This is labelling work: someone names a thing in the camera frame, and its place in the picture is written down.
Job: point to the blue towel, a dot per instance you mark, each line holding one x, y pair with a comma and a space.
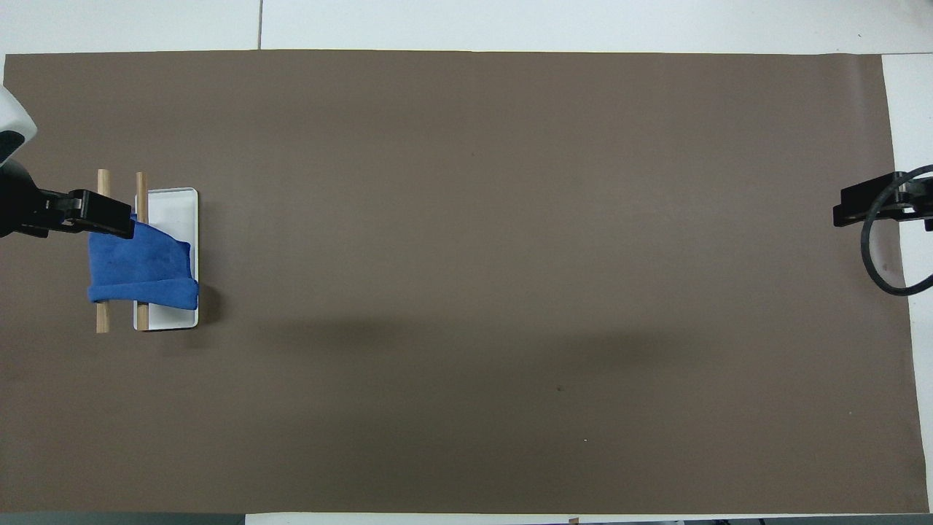
138, 262

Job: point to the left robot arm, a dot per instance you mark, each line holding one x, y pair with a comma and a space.
13, 113

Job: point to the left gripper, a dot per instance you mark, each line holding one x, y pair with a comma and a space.
16, 197

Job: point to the white rack base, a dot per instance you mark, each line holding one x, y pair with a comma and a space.
175, 211

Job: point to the wooden rack rod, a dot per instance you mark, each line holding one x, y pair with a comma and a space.
142, 187
103, 321

